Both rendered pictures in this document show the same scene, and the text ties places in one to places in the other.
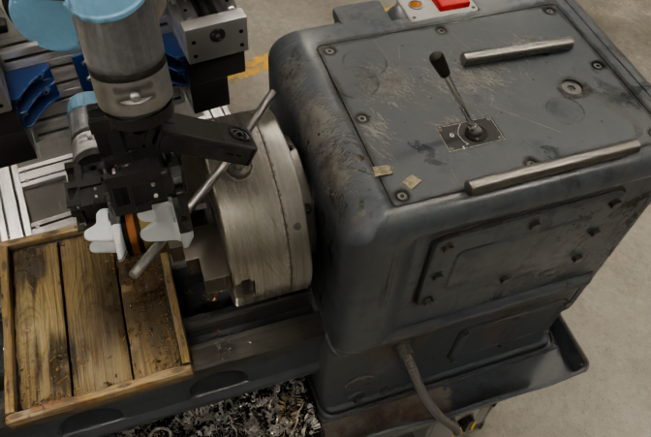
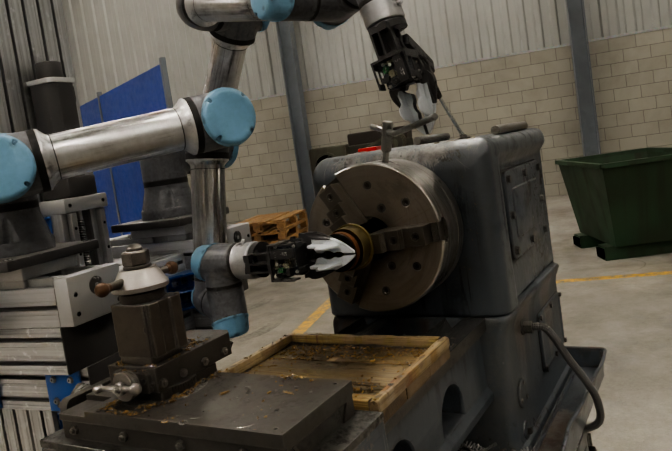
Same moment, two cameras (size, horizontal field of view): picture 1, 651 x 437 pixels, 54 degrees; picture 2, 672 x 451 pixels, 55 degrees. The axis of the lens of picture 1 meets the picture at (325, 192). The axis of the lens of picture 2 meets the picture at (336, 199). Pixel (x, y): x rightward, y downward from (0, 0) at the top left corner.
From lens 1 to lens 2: 1.32 m
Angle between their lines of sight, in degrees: 57
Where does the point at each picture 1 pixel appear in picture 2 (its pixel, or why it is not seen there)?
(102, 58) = not seen: outside the picture
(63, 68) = not seen: hidden behind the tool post
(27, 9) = (219, 106)
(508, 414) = not seen: outside the picture
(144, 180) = (414, 55)
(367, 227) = (480, 142)
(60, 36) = (238, 125)
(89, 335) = (350, 375)
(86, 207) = (299, 245)
